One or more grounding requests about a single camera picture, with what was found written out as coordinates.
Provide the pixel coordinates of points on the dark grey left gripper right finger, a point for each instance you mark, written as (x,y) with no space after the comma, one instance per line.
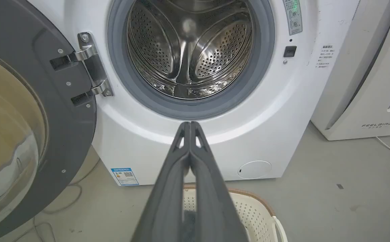
(211,201)

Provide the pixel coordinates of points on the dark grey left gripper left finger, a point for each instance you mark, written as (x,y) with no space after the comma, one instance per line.
(168,198)

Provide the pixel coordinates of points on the steel washer door hinge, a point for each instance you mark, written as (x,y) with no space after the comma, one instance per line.
(94,64)

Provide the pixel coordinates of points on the grey washing machine door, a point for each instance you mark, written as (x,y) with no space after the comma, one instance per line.
(26,101)

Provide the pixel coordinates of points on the white perforated laundry basket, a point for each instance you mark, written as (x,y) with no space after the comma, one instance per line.
(248,211)

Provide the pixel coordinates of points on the white front-load washing machine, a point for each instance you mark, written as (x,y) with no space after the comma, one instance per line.
(265,111)

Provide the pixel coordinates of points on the white air purifier appliance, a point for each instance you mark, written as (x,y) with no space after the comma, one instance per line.
(366,67)

